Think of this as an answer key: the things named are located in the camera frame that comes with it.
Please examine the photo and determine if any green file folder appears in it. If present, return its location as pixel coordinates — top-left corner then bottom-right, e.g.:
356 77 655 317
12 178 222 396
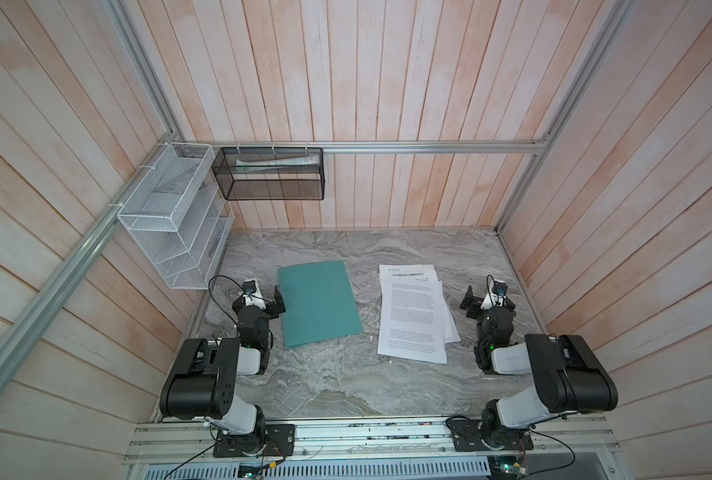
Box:
279 260 363 348

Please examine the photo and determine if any printed paper sheet with title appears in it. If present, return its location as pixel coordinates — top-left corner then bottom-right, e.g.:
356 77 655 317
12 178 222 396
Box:
379 265 461 343

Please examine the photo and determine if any printed paper sheet dense text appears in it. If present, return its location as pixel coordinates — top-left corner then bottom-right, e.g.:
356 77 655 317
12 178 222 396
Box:
378 277 448 364

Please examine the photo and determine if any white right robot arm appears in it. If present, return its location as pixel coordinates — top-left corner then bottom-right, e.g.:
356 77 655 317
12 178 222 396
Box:
459 278 619 451

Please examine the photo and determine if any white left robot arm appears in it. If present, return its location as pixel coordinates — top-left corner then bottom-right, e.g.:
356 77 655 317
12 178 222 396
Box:
159 280 295 458

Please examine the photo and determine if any black mesh basket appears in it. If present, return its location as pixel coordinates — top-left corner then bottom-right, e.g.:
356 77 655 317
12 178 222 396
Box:
212 146 326 201

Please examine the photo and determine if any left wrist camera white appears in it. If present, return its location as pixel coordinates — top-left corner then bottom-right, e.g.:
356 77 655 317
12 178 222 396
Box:
241 279 262 299

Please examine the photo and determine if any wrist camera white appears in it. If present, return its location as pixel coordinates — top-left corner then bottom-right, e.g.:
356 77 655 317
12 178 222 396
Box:
241 279 262 299
490 280 508 300

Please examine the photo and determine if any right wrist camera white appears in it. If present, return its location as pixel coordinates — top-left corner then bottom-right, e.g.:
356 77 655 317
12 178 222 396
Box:
490 280 508 300

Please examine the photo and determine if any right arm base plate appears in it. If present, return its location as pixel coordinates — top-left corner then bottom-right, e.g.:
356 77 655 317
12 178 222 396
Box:
445 416 534 452

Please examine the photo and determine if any white wire mesh shelf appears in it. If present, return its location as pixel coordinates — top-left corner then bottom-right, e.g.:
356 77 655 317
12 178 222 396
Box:
118 143 235 290

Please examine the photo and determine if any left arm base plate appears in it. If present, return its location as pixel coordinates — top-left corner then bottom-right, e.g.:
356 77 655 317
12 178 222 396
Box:
213 424 296 458

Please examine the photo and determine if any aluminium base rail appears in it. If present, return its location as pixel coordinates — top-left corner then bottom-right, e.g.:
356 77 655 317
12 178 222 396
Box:
123 415 622 465

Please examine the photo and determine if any horizontal aluminium frame bar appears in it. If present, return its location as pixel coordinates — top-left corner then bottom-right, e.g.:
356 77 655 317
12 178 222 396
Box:
204 140 547 154

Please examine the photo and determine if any left aluminium frame bar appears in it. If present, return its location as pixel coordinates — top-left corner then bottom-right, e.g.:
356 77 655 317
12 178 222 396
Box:
0 132 181 397

